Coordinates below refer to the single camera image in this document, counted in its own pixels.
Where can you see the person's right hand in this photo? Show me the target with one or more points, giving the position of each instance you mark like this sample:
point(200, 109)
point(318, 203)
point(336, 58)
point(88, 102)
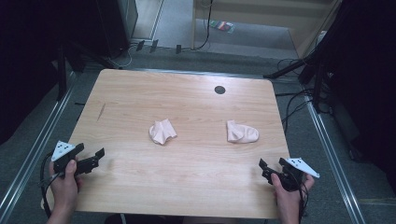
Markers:
point(289, 200)

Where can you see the black tripod stand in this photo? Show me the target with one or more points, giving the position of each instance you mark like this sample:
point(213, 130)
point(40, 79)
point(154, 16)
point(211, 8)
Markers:
point(317, 81)

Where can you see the small black foot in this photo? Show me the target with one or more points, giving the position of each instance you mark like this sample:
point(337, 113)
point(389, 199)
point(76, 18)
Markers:
point(154, 45)
point(178, 48)
point(140, 45)

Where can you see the wooden panel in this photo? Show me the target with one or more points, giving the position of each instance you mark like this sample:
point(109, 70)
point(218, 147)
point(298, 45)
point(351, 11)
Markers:
point(264, 14)

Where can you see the flat pink sock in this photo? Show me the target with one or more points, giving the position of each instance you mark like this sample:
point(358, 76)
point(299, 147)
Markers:
point(243, 133)

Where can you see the colourful packet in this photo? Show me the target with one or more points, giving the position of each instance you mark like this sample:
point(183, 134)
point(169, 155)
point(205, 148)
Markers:
point(222, 26)

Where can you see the black round table grommet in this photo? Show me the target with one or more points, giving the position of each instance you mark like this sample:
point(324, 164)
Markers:
point(219, 90)

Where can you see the crumpled pink sock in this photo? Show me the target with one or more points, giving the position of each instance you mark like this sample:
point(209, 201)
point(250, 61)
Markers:
point(162, 132)

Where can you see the black cabinet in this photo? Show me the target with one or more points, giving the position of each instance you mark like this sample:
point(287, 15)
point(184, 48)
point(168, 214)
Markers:
point(116, 25)

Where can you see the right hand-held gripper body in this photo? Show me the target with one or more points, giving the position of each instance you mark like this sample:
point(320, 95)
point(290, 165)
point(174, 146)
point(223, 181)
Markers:
point(295, 179)

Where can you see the person's left hand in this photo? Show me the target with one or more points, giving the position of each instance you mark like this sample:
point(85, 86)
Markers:
point(64, 191)

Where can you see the dark curtain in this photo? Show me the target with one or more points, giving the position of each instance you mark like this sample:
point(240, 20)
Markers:
point(28, 56)
point(367, 77)

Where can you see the silver floor rail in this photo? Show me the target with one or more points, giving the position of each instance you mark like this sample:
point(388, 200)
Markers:
point(333, 161)
point(34, 149)

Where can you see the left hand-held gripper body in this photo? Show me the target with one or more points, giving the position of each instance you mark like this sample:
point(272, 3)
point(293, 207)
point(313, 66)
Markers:
point(62, 151)

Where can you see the black metal stand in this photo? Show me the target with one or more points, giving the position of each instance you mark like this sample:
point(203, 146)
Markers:
point(62, 74)

